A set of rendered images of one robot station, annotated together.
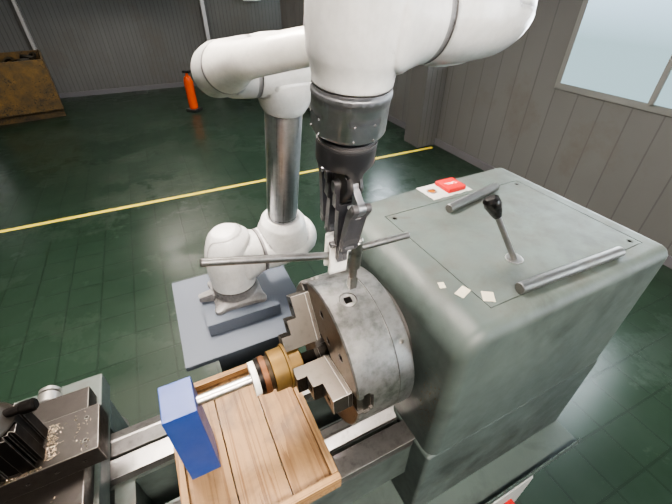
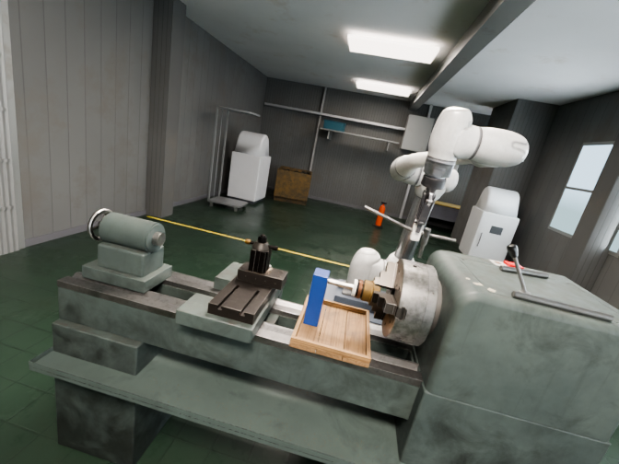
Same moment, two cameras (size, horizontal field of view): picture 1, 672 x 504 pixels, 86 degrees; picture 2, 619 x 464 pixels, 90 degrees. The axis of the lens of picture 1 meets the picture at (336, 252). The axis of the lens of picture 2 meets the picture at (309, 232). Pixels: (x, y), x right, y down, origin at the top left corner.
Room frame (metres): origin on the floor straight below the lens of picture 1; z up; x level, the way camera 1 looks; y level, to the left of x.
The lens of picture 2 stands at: (-0.65, -0.28, 1.60)
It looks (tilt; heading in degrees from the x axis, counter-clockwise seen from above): 16 degrees down; 33
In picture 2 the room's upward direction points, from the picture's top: 11 degrees clockwise
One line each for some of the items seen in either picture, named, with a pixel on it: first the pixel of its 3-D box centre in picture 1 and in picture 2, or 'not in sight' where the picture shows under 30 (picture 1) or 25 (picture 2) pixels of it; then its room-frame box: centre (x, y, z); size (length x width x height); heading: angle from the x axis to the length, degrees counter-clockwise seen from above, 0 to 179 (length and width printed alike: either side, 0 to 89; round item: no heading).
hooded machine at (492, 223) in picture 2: not in sight; (489, 226); (6.16, 0.14, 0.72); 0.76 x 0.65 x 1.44; 25
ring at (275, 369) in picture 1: (279, 368); (367, 290); (0.45, 0.12, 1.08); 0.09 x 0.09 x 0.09; 26
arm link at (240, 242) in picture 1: (232, 255); (365, 266); (0.98, 0.36, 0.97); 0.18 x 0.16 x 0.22; 122
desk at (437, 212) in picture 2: not in sight; (438, 216); (8.09, 1.46, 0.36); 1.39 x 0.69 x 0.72; 115
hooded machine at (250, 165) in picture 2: not in sight; (251, 167); (4.58, 5.11, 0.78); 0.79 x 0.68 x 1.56; 25
